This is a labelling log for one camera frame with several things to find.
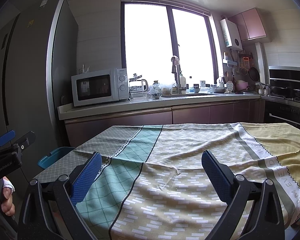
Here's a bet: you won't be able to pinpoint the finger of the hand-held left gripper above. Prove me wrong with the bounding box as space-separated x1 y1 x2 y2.
0 129 17 151
0 131 37 155

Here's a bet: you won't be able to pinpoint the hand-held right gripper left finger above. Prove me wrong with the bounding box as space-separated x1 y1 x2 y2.
17 152 102 240

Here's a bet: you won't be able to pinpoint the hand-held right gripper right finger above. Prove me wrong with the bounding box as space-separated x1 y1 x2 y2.
201 150 285 240

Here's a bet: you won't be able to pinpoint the teal plastic bin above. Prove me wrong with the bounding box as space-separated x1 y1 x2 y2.
37 147 77 170

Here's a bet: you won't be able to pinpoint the person's left hand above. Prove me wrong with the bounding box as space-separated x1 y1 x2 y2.
1 176 16 218

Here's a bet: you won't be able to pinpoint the patterned tablecloth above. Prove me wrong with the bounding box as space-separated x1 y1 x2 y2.
32 122 300 240

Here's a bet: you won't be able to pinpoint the grey refrigerator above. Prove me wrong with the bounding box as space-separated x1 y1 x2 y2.
0 0 79 188

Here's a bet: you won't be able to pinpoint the brown base cabinets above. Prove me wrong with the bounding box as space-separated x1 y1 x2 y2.
64 99 262 148

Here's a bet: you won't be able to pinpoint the kitchen sink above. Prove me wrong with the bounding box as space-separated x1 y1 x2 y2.
162 93 215 98

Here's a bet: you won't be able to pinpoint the white microwave oven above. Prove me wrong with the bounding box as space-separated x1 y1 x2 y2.
71 67 129 107

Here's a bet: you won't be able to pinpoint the black built-in oven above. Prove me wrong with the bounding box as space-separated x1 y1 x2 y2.
262 97 300 133

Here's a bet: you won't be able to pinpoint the light kitchen countertop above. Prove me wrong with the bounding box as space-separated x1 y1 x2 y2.
57 92 262 120

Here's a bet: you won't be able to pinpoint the pink pot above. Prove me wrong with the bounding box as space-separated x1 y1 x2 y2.
236 80 249 92

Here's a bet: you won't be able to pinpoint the clear glass container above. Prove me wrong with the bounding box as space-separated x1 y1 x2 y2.
130 91 148 99

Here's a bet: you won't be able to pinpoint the white plastic bags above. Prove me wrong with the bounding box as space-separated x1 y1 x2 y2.
150 81 178 94

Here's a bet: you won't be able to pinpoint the steel kitchen faucet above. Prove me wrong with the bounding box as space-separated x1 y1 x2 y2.
171 56 188 94

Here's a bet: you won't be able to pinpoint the black wok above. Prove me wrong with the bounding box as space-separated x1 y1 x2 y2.
270 86 293 98

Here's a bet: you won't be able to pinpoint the white vertical pipe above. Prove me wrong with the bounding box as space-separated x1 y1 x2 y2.
255 42 267 95

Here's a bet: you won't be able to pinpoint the black range hood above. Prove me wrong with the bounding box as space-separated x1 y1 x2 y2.
268 66 300 92

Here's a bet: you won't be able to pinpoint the white water heater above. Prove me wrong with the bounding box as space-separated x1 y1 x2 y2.
220 18 243 51

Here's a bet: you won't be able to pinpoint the kitchen window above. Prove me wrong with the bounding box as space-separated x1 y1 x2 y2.
120 0 222 94

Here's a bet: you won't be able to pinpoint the white wall rack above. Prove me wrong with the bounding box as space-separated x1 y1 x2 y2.
222 52 237 67

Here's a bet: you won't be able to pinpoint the pink wall cabinet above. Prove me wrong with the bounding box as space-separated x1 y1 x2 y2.
229 8 267 42

